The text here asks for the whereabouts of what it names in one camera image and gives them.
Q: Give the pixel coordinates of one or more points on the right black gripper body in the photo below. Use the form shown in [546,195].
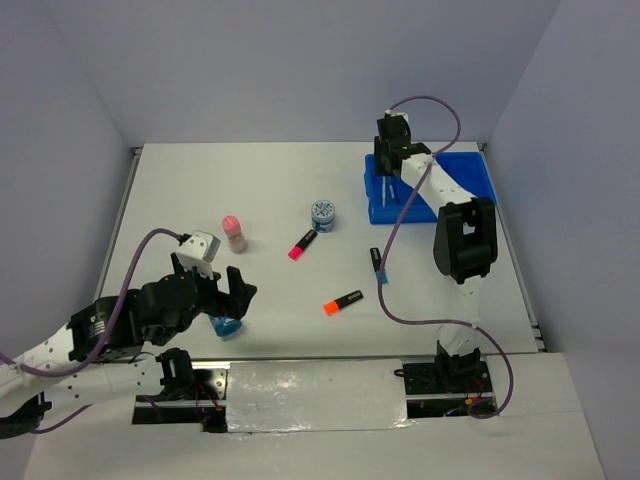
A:
[379,162]

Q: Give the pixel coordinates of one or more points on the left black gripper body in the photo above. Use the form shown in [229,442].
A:
[209,303]

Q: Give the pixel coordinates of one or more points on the blue labelled tub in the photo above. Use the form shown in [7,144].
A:
[224,326]

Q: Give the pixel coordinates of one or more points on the pink black highlighter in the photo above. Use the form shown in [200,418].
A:
[299,248]

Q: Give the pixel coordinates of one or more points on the pink capped eraser bottle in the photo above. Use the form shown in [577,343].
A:
[233,231]

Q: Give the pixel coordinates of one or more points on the orange black highlighter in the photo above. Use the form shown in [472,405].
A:
[342,302]

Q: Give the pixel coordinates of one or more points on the blue patterned round jar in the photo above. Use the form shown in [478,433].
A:
[323,216]

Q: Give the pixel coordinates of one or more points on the blue black highlighter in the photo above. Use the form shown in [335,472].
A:
[376,259]

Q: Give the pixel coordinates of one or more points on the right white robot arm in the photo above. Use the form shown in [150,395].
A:
[465,243]

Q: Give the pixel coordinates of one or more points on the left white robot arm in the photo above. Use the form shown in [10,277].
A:
[95,356]

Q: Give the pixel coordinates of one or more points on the blue divided plastic bin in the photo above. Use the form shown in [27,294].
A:
[455,177]

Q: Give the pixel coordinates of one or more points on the silver foil plate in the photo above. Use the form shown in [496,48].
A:
[315,396]

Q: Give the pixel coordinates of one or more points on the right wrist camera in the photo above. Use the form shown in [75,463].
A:
[390,113]

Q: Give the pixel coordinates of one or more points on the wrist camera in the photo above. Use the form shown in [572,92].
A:
[198,252]
[390,113]

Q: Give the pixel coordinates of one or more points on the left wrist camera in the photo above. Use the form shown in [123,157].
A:
[198,252]

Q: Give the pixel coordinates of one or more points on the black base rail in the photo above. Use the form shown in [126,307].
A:
[204,404]

